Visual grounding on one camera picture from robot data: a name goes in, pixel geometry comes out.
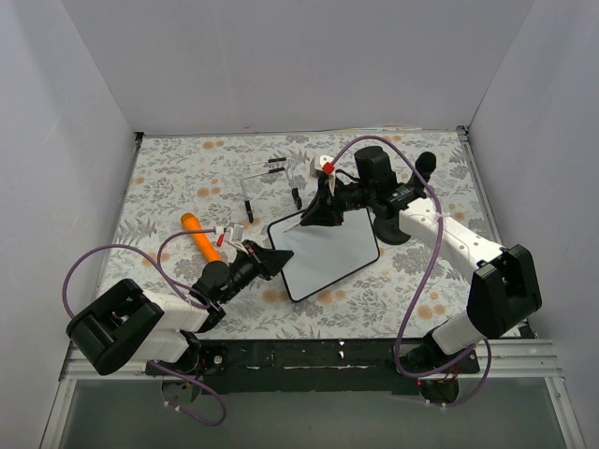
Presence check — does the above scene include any red white marker pen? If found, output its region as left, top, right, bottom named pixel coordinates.
left=284, top=221, right=301, bottom=233

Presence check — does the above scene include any black framed whiteboard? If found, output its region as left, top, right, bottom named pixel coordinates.
left=267, top=210, right=380, bottom=302

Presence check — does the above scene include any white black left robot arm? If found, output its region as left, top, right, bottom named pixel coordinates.
left=66, top=239, right=294, bottom=375

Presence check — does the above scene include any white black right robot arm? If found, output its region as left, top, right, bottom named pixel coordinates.
left=299, top=146, right=542, bottom=373

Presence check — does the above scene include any floral patterned table mat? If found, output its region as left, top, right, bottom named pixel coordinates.
left=88, top=129, right=504, bottom=341

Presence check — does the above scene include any black microphone stand base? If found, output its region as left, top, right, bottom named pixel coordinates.
left=373, top=212, right=411, bottom=246

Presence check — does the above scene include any black microphone on stand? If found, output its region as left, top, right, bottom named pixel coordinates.
left=409, top=152, right=437, bottom=188

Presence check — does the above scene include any orange toy microphone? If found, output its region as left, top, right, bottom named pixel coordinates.
left=181, top=212, right=221, bottom=263

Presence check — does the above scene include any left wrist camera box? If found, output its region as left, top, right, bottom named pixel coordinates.
left=214, top=223, right=244, bottom=251

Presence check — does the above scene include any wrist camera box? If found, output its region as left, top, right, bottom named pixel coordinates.
left=310, top=155, right=335, bottom=180
left=214, top=223, right=244, bottom=251

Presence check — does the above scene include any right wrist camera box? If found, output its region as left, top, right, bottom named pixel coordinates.
left=310, top=155, right=335, bottom=180

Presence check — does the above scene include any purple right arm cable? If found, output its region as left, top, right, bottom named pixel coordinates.
left=327, top=135, right=492, bottom=409

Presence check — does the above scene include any black front mounting rail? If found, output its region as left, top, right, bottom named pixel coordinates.
left=144, top=337, right=481, bottom=397

